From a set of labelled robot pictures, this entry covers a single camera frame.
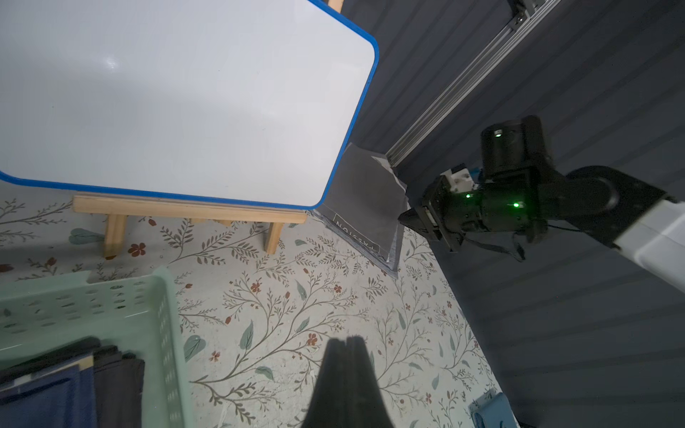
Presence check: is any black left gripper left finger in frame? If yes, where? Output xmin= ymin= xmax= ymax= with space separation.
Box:
xmin=301 ymin=339 xmax=349 ymax=428

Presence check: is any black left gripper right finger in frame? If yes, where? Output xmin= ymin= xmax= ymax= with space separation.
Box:
xmin=346 ymin=336 xmax=394 ymax=428

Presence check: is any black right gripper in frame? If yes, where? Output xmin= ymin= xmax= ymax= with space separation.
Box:
xmin=398 ymin=115 xmax=555 ymax=253

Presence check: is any mint green plastic basket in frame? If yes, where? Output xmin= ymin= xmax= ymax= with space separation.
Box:
xmin=1 ymin=269 xmax=194 ymax=427

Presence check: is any dark grey checked pillowcase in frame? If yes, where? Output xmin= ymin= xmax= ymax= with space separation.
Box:
xmin=12 ymin=337 xmax=146 ymax=427

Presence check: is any navy blue striped pillowcase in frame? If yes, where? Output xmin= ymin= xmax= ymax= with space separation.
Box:
xmin=1 ymin=353 xmax=97 ymax=427

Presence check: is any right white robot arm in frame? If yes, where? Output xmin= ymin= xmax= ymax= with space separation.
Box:
xmin=398 ymin=116 xmax=684 ymax=290

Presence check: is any blue framed whiteboard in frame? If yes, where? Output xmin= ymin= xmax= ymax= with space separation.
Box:
xmin=1 ymin=1 xmax=380 ymax=210

